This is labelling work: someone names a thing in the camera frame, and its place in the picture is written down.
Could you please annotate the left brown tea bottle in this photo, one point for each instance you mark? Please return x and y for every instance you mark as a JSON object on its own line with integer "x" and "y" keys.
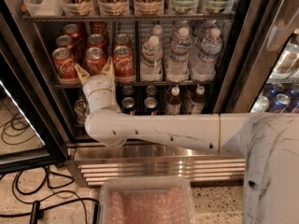
{"x": 173, "y": 102}

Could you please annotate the second row coke can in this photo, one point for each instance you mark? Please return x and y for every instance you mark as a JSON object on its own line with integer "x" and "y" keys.
{"x": 122, "y": 40}
{"x": 97, "y": 40}
{"x": 66, "y": 41}

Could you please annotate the front left water bottle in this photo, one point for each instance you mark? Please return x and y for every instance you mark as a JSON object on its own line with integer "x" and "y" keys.
{"x": 151, "y": 60}

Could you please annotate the front left pepsi can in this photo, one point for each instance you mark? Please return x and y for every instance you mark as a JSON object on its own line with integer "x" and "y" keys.
{"x": 128, "y": 105}

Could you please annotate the water bottle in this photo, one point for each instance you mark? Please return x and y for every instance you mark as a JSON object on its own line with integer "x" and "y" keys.
{"x": 151, "y": 60}
{"x": 178, "y": 56}
{"x": 203, "y": 67}

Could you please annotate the front right water bottle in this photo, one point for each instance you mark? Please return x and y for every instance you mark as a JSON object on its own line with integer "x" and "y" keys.
{"x": 203, "y": 67}

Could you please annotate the second row left coke can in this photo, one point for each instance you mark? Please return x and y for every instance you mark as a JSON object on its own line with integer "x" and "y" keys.
{"x": 66, "y": 41}

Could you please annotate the second row middle coke can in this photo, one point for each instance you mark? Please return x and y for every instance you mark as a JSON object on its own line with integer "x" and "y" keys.
{"x": 97, "y": 40}

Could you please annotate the brown tea bottle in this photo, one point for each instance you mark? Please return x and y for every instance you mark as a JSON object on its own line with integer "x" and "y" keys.
{"x": 173, "y": 102}
{"x": 196, "y": 101}

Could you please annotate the second row right coke can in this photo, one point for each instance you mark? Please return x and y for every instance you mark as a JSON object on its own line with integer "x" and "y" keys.
{"x": 122, "y": 40}

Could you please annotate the top shelf gold can middle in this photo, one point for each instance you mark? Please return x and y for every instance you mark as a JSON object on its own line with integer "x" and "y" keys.
{"x": 114, "y": 7}

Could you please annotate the clear plastic bin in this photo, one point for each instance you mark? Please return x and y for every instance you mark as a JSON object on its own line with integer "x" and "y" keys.
{"x": 146, "y": 200}

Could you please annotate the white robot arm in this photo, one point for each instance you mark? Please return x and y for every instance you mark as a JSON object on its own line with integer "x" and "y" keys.
{"x": 268, "y": 142}

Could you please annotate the front middle water bottle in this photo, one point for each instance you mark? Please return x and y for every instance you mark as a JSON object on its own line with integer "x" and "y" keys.
{"x": 178, "y": 56}

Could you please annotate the pepsi can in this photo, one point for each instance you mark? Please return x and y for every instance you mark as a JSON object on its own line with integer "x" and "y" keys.
{"x": 128, "y": 105}
{"x": 150, "y": 106}

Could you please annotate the front left green soda can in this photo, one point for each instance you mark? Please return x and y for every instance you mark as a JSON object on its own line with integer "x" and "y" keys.
{"x": 82, "y": 111}

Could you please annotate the front right pepsi can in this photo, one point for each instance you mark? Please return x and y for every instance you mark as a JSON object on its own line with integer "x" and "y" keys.
{"x": 150, "y": 106}

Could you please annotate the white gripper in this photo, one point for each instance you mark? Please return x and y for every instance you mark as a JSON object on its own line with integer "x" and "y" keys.
{"x": 97, "y": 84}

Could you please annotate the open glass fridge door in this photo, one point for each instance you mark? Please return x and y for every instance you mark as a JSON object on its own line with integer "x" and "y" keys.
{"x": 18, "y": 109}

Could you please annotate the stainless steel fridge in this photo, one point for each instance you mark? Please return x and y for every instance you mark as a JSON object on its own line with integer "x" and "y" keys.
{"x": 183, "y": 81}

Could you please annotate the right brown tea bottle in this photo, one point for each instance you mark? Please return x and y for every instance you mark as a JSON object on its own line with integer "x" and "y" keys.
{"x": 196, "y": 101}

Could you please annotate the empty clear shelf tray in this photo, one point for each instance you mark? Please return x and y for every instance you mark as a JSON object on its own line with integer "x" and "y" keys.
{"x": 46, "y": 8}

